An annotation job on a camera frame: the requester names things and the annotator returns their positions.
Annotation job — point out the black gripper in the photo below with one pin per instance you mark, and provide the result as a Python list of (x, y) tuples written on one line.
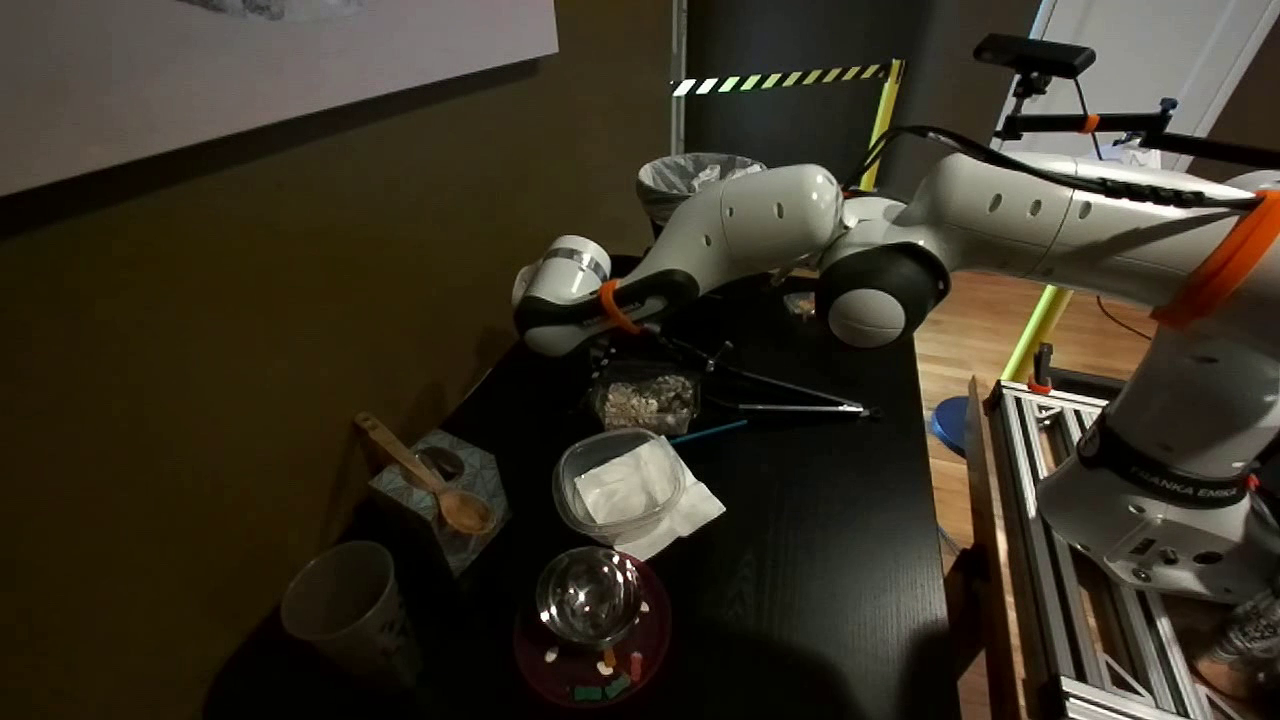
[(626, 353)]

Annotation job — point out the blue straw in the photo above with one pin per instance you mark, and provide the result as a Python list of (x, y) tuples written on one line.
[(714, 428)]

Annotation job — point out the clear plastic bowl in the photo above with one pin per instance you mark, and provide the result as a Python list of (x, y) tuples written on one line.
[(587, 465)]

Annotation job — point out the metal tongs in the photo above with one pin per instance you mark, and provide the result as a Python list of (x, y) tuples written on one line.
[(803, 405)]

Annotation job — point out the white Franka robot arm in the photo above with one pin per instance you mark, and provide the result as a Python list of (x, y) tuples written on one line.
[(1042, 213)]

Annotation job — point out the white paper napkin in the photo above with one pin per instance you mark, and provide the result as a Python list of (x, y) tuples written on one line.
[(664, 503)]

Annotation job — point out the trash bin with white bag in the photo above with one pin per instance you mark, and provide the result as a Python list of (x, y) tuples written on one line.
[(684, 183)]

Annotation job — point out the grey patterned block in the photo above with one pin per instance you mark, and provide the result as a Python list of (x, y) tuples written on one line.
[(441, 461)]

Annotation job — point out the red round plate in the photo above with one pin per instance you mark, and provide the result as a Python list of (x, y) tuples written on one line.
[(626, 673)]

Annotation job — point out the striped caution tape pillar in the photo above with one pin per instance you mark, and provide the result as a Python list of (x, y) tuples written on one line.
[(803, 81)]

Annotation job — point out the blue round object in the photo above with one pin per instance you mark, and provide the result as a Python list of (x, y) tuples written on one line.
[(951, 425)]

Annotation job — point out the wooden board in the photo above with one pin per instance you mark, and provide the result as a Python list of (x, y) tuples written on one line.
[(993, 534)]

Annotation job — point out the yellow green stand leg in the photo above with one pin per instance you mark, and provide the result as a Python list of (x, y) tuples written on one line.
[(1042, 325)]

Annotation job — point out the white door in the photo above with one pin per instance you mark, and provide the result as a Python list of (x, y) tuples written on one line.
[(1161, 52)]

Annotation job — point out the white wall board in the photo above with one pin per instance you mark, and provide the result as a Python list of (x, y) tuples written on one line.
[(264, 66)]

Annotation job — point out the aluminium profile frame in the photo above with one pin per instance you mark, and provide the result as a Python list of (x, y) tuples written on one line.
[(1064, 586)]

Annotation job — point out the black camera on stand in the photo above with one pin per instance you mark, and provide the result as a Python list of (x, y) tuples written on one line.
[(1034, 56)]

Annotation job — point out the black camera stand bar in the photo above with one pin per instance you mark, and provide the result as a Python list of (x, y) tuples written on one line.
[(1133, 125)]

